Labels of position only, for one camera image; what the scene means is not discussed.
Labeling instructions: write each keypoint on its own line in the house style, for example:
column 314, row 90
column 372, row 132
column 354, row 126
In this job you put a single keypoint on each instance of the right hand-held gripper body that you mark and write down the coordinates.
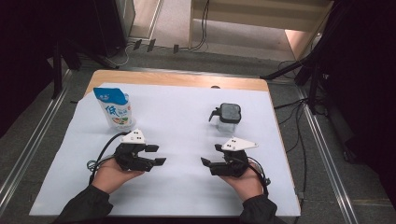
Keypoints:
column 238, row 143

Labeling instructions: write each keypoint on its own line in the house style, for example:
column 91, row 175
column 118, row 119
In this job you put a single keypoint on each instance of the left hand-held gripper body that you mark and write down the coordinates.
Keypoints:
column 132, row 138

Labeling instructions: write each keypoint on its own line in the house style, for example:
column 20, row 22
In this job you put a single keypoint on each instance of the blue and white salt bag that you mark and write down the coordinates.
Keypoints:
column 115, row 112

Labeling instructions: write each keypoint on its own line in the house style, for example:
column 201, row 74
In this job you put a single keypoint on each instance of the clear jar with black lid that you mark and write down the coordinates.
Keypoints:
column 230, row 112

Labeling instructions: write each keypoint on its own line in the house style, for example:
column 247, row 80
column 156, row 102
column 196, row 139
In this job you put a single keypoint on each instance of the person's right hand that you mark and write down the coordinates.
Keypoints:
column 249, row 185

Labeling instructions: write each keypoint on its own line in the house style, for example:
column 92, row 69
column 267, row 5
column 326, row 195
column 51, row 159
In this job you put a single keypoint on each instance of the person's left hand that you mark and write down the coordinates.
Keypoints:
column 110, row 177

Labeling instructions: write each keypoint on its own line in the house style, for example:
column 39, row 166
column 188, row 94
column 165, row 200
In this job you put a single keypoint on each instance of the white table sheet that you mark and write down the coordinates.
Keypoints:
column 180, row 124

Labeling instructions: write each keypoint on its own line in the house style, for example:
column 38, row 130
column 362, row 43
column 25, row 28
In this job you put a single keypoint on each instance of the black table grommet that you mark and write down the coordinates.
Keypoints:
column 215, row 87

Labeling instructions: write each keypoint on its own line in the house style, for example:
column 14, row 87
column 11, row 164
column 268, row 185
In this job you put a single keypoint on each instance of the black tripod stand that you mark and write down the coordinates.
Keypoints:
column 313, row 93

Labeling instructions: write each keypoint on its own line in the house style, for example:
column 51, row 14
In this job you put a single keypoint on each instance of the small black floor block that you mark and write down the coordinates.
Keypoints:
column 151, row 45
column 137, row 44
column 176, row 48

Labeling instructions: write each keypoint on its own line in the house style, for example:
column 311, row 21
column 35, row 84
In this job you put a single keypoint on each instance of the black metal stand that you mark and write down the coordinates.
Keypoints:
column 57, row 74

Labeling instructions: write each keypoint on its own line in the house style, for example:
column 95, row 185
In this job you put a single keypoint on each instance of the grey metal cabinet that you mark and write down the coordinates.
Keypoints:
column 126, row 15

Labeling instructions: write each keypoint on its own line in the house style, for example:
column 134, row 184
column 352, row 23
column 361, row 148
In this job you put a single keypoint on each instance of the light wooden shelf unit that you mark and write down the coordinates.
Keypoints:
column 249, row 14

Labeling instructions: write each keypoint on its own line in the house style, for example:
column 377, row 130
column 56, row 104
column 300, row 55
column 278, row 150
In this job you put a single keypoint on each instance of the dark curtain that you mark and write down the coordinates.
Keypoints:
column 25, row 46
column 367, row 77

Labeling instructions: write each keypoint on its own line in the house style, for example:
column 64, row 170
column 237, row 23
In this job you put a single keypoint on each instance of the metal floor rail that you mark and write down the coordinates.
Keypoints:
column 28, row 149
column 330, row 168

